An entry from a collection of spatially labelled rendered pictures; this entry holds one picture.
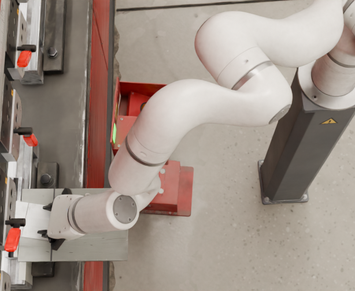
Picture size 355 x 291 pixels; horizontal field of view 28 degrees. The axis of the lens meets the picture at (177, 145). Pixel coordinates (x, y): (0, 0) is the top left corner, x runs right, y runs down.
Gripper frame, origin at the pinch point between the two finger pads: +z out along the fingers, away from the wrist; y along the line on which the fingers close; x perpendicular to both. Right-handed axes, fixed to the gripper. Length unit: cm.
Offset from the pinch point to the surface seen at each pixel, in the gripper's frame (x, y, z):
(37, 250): 0.4, 7.0, 3.5
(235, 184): 102, -45, 49
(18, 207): -4.8, -2.6, 7.6
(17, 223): -16.0, 6.2, -17.4
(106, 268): 66, -5, 73
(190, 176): 88, -45, 59
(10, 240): -18.3, 10.5, -20.7
